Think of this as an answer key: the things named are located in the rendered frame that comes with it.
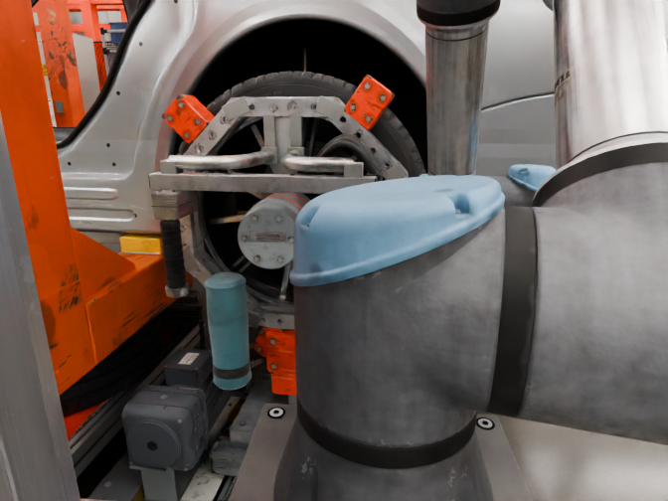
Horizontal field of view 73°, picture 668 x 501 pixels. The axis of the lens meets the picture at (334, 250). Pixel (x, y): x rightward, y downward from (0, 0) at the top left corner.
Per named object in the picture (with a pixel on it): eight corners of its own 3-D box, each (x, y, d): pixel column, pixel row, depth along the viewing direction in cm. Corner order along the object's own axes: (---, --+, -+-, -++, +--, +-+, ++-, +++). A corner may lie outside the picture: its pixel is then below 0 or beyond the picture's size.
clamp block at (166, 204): (199, 210, 91) (197, 184, 89) (178, 220, 82) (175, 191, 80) (175, 209, 91) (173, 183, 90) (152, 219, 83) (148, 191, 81)
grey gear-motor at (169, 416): (250, 420, 154) (244, 328, 144) (197, 528, 114) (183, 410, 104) (199, 416, 156) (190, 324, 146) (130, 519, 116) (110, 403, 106)
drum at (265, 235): (321, 245, 110) (320, 187, 105) (303, 274, 89) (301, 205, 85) (265, 243, 111) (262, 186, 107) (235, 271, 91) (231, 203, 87)
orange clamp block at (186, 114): (222, 122, 105) (193, 94, 104) (208, 123, 98) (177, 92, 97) (203, 144, 108) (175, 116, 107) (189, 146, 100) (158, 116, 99)
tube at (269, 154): (279, 165, 99) (277, 114, 96) (251, 176, 81) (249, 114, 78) (204, 163, 101) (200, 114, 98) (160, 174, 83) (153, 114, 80)
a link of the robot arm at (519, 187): (486, 167, 70) (479, 235, 74) (565, 169, 67) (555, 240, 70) (485, 162, 78) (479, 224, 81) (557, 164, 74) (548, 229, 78)
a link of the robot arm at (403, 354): (326, 331, 37) (325, 162, 33) (502, 357, 33) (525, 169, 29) (260, 424, 26) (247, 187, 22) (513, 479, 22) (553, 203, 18)
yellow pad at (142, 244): (183, 243, 148) (182, 228, 146) (162, 254, 135) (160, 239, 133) (144, 241, 150) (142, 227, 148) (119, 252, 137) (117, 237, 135)
